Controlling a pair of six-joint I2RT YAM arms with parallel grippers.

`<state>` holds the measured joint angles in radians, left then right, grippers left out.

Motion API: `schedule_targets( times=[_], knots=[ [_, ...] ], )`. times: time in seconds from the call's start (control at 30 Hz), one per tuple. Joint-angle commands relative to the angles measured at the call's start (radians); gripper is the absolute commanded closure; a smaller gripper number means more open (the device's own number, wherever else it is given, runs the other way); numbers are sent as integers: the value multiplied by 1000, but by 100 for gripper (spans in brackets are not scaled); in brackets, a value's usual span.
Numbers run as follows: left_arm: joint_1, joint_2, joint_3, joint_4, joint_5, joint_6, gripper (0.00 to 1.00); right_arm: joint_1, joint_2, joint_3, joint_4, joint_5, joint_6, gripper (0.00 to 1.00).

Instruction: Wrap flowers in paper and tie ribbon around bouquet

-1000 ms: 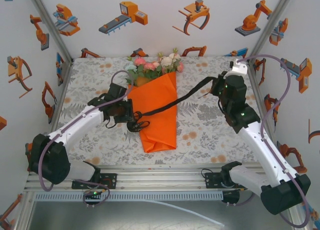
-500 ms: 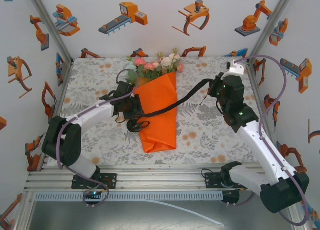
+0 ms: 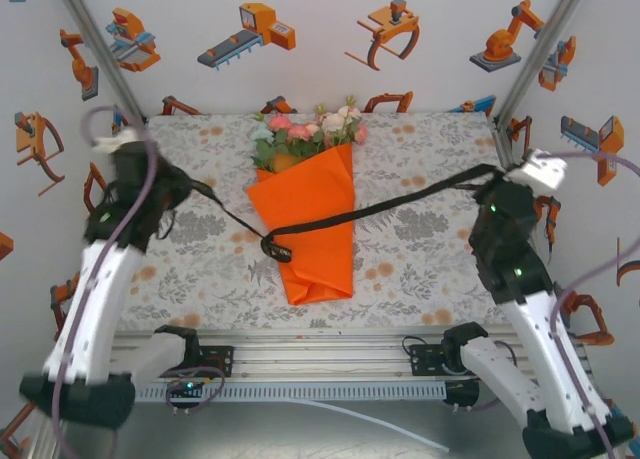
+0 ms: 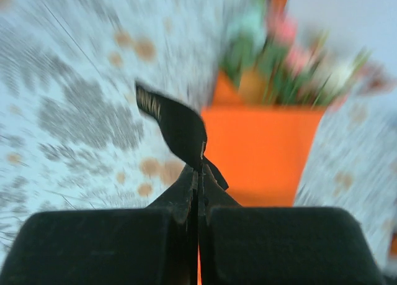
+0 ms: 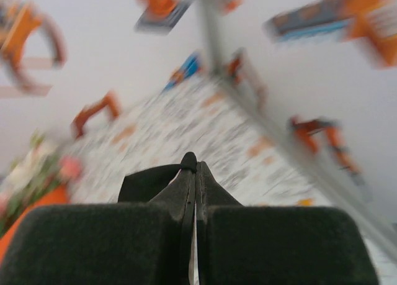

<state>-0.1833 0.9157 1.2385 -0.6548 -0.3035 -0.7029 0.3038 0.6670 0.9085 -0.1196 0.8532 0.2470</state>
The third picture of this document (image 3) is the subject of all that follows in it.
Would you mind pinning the black printed ribbon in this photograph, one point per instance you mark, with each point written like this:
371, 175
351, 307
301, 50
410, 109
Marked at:
400, 199

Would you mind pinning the pale blue flower artificial stem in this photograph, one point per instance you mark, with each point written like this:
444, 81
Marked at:
261, 135

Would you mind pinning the pink rose artificial stem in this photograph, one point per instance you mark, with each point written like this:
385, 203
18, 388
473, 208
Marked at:
299, 131
361, 135

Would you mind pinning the orange wrapping paper sheet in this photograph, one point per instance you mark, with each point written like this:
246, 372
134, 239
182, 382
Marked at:
310, 204

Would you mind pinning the white rose artificial stem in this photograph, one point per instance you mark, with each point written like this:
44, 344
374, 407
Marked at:
334, 123

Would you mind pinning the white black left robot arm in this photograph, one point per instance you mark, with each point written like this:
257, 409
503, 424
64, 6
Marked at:
95, 304

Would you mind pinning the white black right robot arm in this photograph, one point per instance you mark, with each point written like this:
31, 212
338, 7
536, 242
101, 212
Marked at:
535, 339

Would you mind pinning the grey floral tablecloth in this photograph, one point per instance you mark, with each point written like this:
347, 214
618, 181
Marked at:
225, 299

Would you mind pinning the black controller box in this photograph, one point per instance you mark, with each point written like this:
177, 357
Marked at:
462, 391

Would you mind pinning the black controller board green LED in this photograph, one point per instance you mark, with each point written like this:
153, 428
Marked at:
187, 386

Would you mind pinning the aluminium mounting rails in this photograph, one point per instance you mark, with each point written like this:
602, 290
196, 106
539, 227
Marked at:
320, 364

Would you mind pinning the thin white tube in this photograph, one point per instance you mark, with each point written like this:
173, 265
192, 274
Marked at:
400, 430

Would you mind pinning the aluminium frame post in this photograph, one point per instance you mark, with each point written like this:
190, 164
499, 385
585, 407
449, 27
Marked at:
96, 44
544, 44

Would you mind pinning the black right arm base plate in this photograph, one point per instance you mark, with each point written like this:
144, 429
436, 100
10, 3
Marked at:
422, 361

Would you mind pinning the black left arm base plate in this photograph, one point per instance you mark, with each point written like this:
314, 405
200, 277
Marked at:
222, 361

